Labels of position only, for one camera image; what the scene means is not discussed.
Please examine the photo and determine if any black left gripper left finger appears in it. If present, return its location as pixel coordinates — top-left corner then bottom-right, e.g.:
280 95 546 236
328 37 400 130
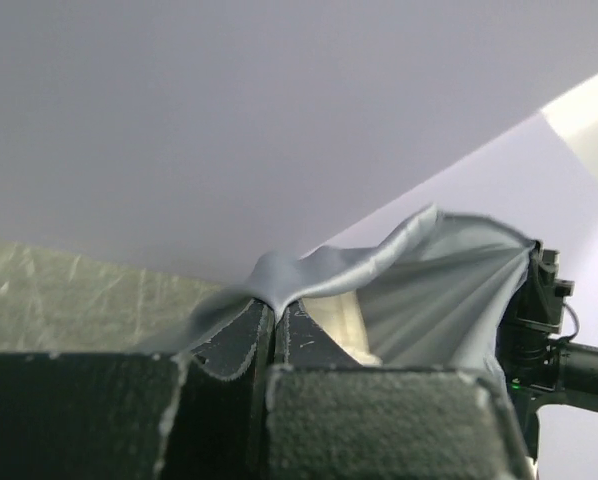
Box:
0 301 274 479

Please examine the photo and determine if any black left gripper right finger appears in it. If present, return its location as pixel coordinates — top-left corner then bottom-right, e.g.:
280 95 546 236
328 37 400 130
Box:
265 303 533 479

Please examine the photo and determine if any cream pillow with bear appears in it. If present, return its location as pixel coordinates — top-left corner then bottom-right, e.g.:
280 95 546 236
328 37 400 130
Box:
302 291 382 366

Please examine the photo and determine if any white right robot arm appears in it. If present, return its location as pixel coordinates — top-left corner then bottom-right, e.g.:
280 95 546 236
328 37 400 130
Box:
496 241 598 460

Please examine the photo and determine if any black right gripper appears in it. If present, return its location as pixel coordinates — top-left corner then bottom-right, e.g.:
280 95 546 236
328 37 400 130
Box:
496 240 574 396

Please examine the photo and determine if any grey pillowcase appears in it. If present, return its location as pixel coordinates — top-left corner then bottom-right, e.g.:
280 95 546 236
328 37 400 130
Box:
137 206 536 374

